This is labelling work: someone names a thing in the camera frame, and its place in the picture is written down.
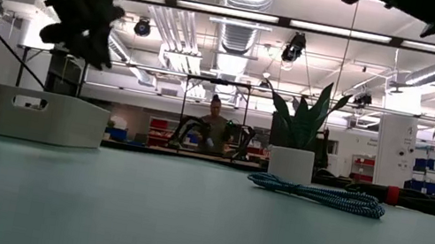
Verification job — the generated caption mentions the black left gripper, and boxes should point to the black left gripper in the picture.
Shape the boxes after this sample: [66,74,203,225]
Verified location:
[9,0,128,74]

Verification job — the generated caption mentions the black cable with red band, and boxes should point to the black cable with red band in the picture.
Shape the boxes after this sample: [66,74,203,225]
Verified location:
[311,171,435,217]

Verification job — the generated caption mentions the blue white braided cable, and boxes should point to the blue white braided cable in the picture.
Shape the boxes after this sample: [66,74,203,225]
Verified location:
[243,169,390,221]

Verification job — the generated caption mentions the white plastic bin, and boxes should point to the white plastic bin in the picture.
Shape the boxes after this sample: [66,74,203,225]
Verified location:
[0,83,113,155]

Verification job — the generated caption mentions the red storage bins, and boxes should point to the red storage bins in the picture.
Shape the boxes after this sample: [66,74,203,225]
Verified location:
[144,116,171,149]

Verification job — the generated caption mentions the white building pillar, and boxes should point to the white building pillar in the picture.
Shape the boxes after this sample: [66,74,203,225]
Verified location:
[369,85,426,191]

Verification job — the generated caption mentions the green leafy plant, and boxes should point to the green leafy plant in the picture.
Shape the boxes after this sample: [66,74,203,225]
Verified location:
[256,71,355,159]

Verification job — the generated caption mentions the red storage bins shelf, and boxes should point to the red storage bins shelf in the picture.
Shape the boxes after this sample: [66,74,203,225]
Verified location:
[347,153,377,184]

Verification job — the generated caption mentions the person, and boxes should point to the person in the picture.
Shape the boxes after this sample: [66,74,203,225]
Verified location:
[193,91,237,156]

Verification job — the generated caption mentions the white plant pot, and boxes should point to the white plant pot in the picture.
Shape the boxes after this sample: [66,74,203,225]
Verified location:
[265,143,318,187]

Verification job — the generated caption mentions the silver ribbed ceiling duct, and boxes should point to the silver ribbed ceiling duct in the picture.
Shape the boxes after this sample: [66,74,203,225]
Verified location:
[202,0,279,87]

